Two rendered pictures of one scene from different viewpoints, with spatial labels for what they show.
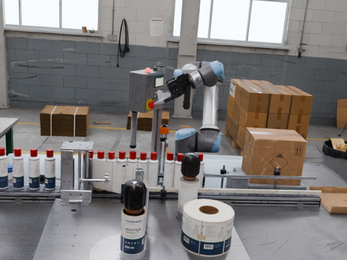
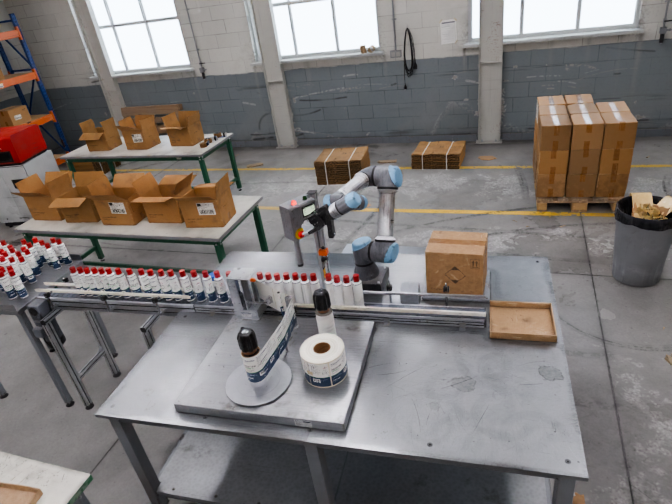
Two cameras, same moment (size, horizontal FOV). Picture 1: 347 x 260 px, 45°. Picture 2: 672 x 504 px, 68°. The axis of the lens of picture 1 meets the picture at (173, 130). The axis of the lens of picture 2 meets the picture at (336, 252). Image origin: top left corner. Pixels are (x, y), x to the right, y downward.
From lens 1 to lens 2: 129 cm
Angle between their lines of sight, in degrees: 28
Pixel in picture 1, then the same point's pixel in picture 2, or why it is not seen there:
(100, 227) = not seen: hidden behind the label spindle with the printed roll
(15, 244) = (193, 358)
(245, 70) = (574, 72)
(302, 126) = (622, 164)
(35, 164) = (219, 284)
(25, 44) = (304, 76)
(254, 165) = (429, 277)
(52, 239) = (212, 358)
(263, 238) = (393, 366)
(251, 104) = (545, 141)
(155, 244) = (282, 371)
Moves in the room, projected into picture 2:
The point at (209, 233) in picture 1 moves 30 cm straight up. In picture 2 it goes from (314, 371) to (303, 316)
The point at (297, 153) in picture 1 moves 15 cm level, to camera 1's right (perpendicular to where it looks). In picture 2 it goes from (473, 267) to (503, 269)
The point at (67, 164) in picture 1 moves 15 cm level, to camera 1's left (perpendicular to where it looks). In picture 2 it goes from (233, 290) to (210, 287)
